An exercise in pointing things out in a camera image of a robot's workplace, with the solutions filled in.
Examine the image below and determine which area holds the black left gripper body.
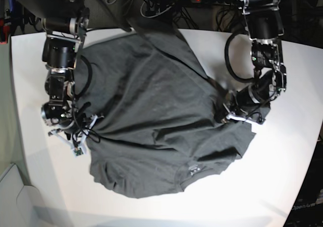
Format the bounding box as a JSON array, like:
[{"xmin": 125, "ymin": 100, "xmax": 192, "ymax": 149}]
[{"xmin": 222, "ymin": 90, "xmax": 265, "ymax": 123}]

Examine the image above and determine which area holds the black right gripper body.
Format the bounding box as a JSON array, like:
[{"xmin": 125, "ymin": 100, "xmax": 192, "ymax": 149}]
[{"xmin": 61, "ymin": 111, "xmax": 101, "ymax": 146}]

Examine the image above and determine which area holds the dark grey t-shirt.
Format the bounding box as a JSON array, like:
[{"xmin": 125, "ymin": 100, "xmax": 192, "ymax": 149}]
[{"xmin": 77, "ymin": 19, "xmax": 255, "ymax": 198}]

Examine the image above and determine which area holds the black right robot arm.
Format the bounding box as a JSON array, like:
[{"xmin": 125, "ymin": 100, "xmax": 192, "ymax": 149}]
[{"xmin": 17, "ymin": 0, "xmax": 97, "ymax": 150}]

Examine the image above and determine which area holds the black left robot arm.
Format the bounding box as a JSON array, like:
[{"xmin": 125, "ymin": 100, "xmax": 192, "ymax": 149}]
[{"xmin": 219, "ymin": 0, "xmax": 287, "ymax": 125}]

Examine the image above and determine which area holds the grey tray corner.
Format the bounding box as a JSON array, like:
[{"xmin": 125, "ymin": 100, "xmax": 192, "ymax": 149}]
[{"xmin": 1, "ymin": 163, "xmax": 47, "ymax": 226}]

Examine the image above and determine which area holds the red clamp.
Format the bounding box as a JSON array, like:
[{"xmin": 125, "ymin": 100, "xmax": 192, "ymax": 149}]
[{"xmin": 1, "ymin": 18, "xmax": 10, "ymax": 44}]

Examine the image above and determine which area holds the white cable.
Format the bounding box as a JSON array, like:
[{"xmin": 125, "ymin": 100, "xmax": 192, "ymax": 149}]
[{"xmin": 140, "ymin": 0, "xmax": 175, "ymax": 19}]

